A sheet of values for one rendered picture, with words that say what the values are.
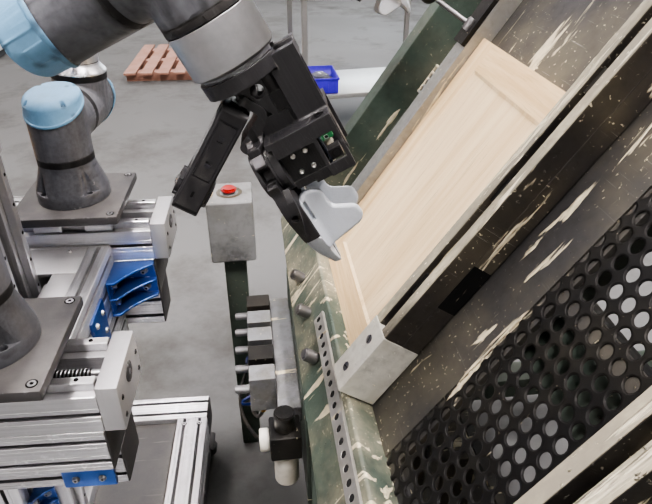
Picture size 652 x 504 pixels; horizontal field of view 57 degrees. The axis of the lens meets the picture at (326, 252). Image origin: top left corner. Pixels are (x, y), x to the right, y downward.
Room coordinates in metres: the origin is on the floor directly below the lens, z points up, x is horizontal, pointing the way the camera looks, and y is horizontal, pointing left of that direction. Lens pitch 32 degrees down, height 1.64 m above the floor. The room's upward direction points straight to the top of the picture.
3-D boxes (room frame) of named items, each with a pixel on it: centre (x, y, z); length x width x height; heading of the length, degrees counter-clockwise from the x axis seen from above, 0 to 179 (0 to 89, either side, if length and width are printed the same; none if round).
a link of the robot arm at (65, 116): (1.20, 0.55, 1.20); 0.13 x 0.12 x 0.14; 179
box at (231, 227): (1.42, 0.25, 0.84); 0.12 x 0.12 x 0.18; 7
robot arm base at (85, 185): (1.19, 0.55, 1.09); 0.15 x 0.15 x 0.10
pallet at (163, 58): (6.07, 1.53, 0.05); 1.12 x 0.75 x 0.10; 2
